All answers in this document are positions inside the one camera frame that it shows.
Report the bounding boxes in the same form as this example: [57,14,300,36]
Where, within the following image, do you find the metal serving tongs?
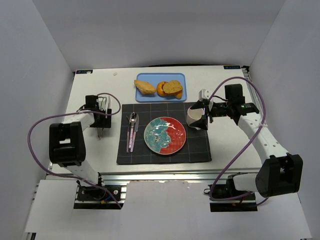
[97,96,112,140]

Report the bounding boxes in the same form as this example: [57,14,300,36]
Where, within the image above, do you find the light golden bread loaf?
[134,79,157,95]

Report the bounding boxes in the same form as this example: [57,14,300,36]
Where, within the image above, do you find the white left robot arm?
[49,95,112,186]

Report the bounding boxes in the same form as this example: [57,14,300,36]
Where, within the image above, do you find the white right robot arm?
[189,84,303,201]

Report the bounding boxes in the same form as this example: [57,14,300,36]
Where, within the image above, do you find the brown seeded bread slice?
[162,80,183,94]

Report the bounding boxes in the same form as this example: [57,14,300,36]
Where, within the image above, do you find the white ceramic mug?
[186,107,205,130]

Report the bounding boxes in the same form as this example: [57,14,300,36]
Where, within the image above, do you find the dark checked placemat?
[116,102,212,165]

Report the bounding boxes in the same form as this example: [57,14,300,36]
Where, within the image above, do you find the teal and red plate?
[143,117,187,155]

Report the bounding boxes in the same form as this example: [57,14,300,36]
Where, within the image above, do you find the right corner table label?
[223,65,241,70]

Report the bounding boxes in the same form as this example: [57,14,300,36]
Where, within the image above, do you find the corner table label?
[223,65,241,70]
[75,69,93,75]

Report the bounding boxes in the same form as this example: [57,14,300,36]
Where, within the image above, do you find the left corner table label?
[75,69,93,75]

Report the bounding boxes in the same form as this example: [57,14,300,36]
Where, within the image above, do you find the blue plastic tray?
[135,72,187,103]

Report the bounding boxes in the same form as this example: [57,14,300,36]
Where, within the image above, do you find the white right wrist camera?
[198,89,214,111]

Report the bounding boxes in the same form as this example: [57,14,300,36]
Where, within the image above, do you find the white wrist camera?
[98,95,112,114]
[198,89,214,111]

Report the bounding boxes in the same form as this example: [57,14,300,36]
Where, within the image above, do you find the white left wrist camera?
[98,95,112,114]

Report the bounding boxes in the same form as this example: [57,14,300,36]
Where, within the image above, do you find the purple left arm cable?
[27,92,123,210]

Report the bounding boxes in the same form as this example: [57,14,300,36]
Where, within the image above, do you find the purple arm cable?
[27,92,123,210]
[203,76,266,207]

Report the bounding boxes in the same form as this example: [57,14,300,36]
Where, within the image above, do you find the pink handled spoon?
[126,112,139,153]

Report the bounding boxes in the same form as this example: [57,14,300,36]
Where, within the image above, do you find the aluminium table frame rail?
[37,166,266,187]

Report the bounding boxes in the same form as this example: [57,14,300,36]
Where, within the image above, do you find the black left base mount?
[73,180,126,210]

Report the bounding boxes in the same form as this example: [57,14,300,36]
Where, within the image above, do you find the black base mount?
[73,180,126,210]
[209,184,258,213]

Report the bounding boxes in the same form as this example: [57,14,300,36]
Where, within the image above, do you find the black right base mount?
[209,184,258,213]

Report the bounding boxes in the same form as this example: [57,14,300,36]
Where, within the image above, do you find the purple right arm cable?
[203,76,266,207]

